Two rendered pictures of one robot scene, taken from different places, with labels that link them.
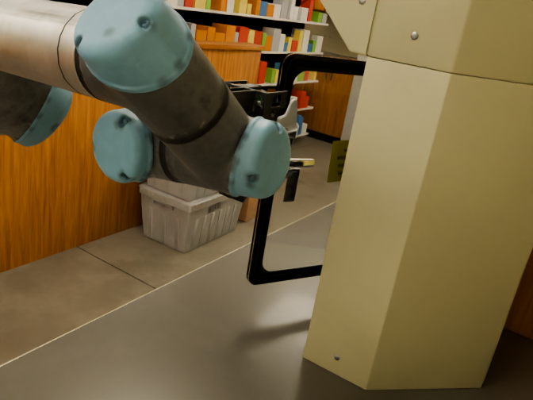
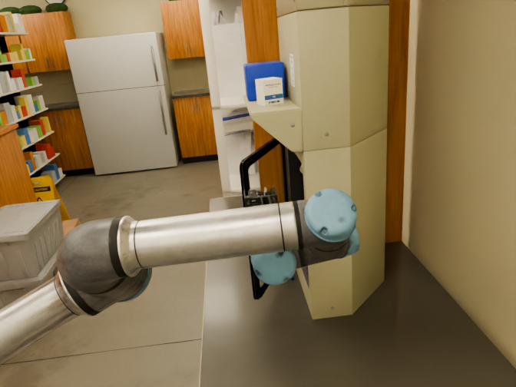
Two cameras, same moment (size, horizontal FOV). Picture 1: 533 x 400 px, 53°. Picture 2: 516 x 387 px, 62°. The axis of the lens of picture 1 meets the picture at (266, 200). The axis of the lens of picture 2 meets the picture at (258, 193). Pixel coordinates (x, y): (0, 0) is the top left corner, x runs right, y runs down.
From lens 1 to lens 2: 0.56 m
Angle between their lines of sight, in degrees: 31
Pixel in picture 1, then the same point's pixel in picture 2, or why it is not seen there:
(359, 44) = (297, 147)
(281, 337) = (292, 317)
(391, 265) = not seen: hidden behind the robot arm
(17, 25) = (238, 233)
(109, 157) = (275, 274)
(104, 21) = (332, 215)
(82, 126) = not seen: outside the picture
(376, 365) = (353, 299)
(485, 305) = (378, 242)
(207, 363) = (282, 355)
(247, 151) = (354, 236)
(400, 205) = not seen: hidden behind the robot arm
